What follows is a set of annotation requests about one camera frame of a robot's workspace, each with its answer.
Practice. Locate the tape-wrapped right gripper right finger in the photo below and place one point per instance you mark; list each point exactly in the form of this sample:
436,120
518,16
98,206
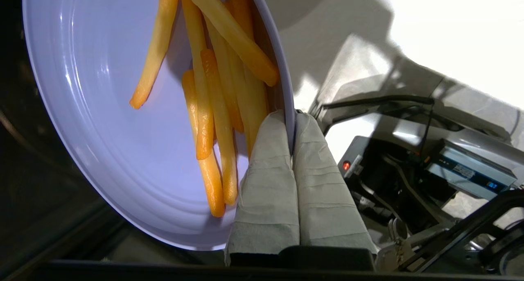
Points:
323,199

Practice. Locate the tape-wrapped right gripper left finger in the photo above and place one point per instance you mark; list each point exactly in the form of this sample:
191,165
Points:
266,199

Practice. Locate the purple plate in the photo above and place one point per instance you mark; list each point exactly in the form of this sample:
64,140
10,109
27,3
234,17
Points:
94,88

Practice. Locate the microwave door with dark glass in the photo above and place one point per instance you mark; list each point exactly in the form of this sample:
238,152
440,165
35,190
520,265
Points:
24,170

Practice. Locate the white and black robot base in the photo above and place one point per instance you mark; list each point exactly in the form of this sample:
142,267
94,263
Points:
380,174

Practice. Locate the grey blue electronics box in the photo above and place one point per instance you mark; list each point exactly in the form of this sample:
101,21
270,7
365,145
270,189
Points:
470,170

